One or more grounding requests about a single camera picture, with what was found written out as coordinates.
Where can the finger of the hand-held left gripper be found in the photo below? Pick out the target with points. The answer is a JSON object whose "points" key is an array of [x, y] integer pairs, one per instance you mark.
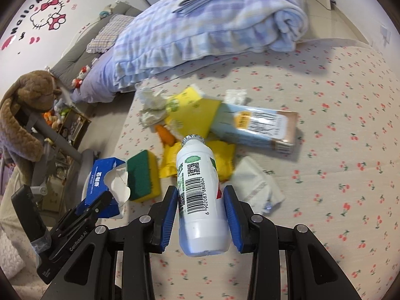
{"points": [[97, 204]]}

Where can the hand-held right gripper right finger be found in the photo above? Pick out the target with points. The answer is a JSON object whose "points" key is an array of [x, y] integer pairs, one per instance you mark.
{"points": [[232, 222]]}

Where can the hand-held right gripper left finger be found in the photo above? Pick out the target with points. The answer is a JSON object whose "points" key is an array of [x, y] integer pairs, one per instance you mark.
{"points": [[167, 220]]}

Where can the blue tissue box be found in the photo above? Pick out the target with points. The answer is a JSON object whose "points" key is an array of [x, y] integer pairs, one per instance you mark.
{"points": [[100, 175]]}

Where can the white plastic bottle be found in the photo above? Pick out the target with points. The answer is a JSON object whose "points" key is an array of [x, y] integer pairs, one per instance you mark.
{"points": [[200, 200]]}

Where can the white wipes packet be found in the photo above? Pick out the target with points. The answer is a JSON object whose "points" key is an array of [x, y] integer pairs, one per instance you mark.
{"points": [[253, 181]]}

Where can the green and yellow sponge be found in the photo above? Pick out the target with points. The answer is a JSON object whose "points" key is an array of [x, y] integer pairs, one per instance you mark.
{"points": [[143, 172]]}

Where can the yellow snack packet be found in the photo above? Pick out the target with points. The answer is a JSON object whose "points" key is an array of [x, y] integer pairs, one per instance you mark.
{"points": [[168, 162]]}

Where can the orange carrot toy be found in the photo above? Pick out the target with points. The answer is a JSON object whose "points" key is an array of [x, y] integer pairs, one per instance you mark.
{"points": [[164, 134]]}

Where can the light blue carton box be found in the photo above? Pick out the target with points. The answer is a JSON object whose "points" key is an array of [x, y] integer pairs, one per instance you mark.
{"points": [[256, 125]]}

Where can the yellow carton box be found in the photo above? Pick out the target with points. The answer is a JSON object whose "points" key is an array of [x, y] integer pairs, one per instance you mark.
{"points": [[193, 112]]}

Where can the cream tissue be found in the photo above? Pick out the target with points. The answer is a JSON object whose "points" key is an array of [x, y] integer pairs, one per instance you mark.
{"points": [[150, 106]]}

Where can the white tissue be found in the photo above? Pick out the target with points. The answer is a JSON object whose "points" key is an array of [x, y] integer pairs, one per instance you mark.
{"points": [[236, 96]]}

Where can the grey chair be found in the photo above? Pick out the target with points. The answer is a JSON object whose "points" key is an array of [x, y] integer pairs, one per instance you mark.
{"points": [[56, 137]]}

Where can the wooden toy shelf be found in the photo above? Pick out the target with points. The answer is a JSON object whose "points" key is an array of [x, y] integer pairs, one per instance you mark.
{"points": [[76, 128]]}

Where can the pile of small plush toys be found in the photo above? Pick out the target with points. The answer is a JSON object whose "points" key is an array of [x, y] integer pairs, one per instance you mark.
{"points": [[56, 114]]}

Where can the brown plush toy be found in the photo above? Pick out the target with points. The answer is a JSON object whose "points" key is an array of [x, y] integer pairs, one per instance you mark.
{"points": [[31, 93]]}

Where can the red and white cat plush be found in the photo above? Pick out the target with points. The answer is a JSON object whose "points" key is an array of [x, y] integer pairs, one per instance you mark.
{"points": [[80, 76]]}

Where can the purple duvet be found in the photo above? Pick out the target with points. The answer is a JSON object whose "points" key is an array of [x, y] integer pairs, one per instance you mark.
{"points": [[100, 75]]}

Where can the grey padded headboard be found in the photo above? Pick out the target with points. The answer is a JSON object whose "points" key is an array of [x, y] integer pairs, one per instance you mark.
{"points": [[78, 53]]}

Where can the plaid pillow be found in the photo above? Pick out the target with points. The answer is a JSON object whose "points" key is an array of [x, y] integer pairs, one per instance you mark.
{"points": [[109, 32]]}

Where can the small pastel plush toy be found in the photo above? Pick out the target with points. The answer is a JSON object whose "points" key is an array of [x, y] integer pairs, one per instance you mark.
{"points": [[106, 11]]}

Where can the blue plaid fleece blanket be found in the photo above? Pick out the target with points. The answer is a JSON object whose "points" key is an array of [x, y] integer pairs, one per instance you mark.
{"points": [[193, 28]]}

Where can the cartoon cat wall sticker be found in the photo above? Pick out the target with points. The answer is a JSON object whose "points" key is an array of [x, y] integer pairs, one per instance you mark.
{"points": [[51, 12]]}

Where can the white wall fixture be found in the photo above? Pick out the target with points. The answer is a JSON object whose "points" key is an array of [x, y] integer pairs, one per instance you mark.
{"points": [[385, 34]]}

